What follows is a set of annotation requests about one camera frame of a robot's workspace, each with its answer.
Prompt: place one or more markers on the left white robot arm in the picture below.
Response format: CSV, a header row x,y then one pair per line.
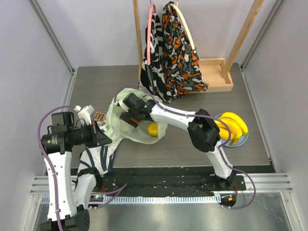
x,y
68,205

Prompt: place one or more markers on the fake yellow banana bunch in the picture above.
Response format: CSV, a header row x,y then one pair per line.
x,y
234,126

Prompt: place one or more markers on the fake yellow round fruit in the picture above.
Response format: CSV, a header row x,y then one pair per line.
x,y
153,130

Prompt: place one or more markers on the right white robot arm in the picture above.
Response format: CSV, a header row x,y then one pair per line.
x,y
203,131

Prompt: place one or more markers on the white slotted cable duct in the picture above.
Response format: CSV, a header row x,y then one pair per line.
x,y
156,200

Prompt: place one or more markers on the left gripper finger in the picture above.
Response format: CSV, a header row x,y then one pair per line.
x,y
104,140
99,133

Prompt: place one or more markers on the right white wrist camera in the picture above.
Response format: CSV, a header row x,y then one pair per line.
x,y
122,105

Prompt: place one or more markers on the white navy trimmed shirt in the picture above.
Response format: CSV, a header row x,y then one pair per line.
x,y
100,157

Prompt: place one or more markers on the green avocado print plastic bag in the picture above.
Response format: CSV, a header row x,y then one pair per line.
x,y
116,128

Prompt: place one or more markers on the pink clothes hanger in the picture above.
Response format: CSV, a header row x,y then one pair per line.
x,y
150,38

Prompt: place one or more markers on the cream wooden clothes hanger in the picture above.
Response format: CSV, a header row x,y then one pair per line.
x,y
184,24

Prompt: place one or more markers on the black white patterned garment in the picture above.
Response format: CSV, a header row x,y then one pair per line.
x,y
152,72

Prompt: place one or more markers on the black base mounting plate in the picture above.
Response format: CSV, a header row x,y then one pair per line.
x,y
169,182

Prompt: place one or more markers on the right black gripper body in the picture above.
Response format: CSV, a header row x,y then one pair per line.
x,y
127,115

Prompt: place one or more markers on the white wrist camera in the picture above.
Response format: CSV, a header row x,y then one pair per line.
x,y
84,114
122,105

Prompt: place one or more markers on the wooden clothes rack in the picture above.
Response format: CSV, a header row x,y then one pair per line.
x,y
215,70

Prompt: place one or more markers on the light blue plate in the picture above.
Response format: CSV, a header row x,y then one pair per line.
x,y
240,142

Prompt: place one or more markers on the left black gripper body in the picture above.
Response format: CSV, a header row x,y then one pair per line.
x,y
87,134

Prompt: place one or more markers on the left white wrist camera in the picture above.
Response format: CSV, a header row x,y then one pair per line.
x,y
84,114

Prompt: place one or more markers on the orange black camouflage garment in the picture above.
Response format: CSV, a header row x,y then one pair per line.
x,y
181,65

